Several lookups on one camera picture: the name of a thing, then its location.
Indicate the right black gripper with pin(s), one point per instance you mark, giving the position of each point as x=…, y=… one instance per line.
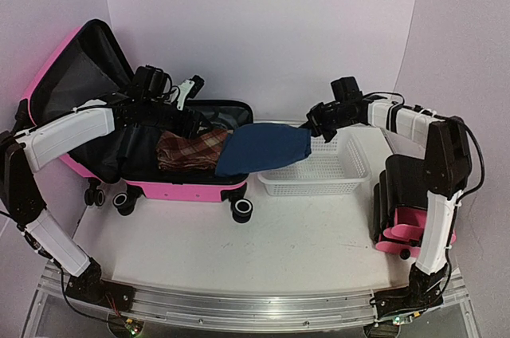
x=314, y=123

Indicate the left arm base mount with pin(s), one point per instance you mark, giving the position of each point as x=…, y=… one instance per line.
x=96, y=291

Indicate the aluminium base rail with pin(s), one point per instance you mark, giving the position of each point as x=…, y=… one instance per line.
x=288, y=313

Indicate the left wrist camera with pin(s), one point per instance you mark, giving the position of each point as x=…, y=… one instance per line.
x=188, y=90

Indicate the blue cloth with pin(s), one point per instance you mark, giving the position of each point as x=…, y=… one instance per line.
x=253, y=148

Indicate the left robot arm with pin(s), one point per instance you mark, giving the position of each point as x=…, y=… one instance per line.
x=149, y=100

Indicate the white perforated plastic basket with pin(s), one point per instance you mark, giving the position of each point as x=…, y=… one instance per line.
x=334, y=168

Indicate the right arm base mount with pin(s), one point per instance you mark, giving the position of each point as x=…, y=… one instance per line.
x=395, y=302

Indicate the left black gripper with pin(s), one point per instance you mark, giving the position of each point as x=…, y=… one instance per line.
x=191, y=131

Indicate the red plaid cloth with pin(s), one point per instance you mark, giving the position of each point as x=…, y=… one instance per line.
x=178, y=154

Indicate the pink hard-shell suitcase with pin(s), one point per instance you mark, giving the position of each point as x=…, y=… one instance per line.
x=88, y=64

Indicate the black and pink drawer organizer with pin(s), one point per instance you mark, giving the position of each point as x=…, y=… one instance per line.
x=400, y=205

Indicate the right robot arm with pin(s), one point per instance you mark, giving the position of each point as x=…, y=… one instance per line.
x=447, y=162

